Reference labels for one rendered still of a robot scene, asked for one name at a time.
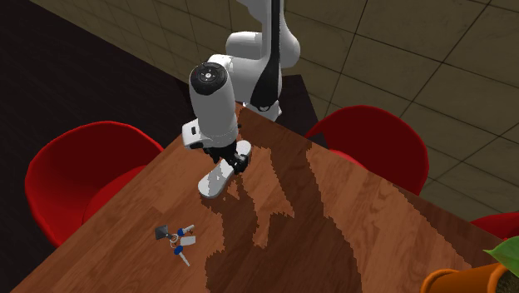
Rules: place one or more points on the potted plant in orange pot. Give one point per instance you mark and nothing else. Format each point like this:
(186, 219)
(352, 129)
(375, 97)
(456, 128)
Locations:
(458, 280)

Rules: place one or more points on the key bunch with blue caps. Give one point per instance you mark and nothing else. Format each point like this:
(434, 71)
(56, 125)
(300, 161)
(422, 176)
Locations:
(179, 239)

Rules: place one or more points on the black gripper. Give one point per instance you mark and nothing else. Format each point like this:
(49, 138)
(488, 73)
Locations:
(221, 152)

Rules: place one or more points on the wooden table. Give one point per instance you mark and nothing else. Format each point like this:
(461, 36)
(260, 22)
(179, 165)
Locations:
(344, 227)

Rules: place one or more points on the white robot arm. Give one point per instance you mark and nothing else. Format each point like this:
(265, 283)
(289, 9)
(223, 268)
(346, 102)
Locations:
(213, 109)

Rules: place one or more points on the red shell chair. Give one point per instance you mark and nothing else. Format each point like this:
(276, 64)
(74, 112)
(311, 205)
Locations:
(73, 170)
(498, 225)
(377, 146)

